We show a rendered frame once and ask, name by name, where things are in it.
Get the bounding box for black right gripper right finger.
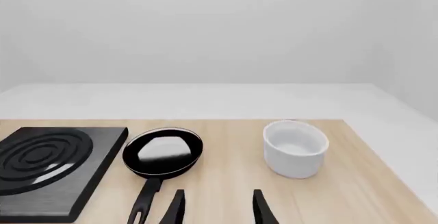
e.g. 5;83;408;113
253;189;281;224

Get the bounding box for black frying pan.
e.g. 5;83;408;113
122;127;204;224

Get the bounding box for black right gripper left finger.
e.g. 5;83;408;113
157;189;188;224

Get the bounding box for flat black stove plate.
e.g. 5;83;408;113
0;127;129;224

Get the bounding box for white ceramic mug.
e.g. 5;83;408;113
262;119;330;180

